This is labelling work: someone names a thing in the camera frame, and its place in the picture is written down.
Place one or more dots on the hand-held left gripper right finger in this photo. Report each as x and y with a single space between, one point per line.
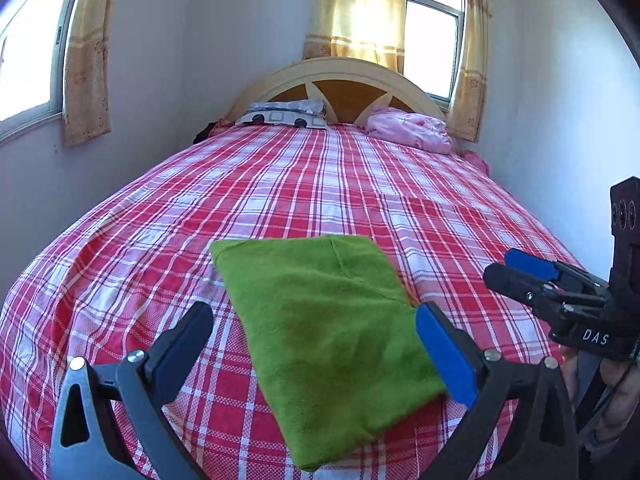
447 350

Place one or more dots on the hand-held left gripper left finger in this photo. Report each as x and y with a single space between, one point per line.
176 345

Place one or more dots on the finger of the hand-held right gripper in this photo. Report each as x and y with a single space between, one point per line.
520 285
530 262

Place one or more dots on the green orange striped knit sweater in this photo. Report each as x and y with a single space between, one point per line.
325 335

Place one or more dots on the person's right hand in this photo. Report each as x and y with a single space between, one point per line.
620 400

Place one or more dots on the pink cloth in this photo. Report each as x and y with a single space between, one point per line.
475 162

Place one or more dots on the bed with red plaid sheet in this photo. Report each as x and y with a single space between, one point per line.
150 220

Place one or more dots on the pink crumpled blanket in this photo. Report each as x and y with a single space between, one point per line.
410 130

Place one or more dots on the narrow yellow curtain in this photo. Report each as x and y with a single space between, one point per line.
472 85

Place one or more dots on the dark object beside bed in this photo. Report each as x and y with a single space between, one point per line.
205 132

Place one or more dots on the window behind headboard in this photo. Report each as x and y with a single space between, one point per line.
430 45

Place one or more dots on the cream wooden headboard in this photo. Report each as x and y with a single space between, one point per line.
345 92

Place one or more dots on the white patterned pillow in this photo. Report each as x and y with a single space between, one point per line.
280 115

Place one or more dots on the yellow side window curtain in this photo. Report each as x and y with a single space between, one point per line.
87 85

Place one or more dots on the wide yellow curtain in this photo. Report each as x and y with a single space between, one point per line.
350 20

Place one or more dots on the side window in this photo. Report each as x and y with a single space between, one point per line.
30 60

